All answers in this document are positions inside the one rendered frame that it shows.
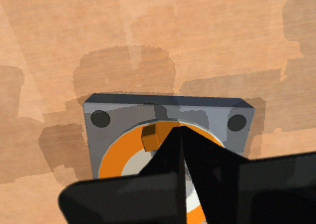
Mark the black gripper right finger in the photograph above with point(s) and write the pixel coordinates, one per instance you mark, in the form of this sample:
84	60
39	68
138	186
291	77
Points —
225	182

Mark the grey square base plate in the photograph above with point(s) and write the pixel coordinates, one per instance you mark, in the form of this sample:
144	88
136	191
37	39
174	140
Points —
106	116

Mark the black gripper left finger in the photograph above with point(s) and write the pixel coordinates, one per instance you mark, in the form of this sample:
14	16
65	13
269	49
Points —
156	193

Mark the orange round plate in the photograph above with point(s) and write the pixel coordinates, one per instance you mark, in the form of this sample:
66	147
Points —
133	149

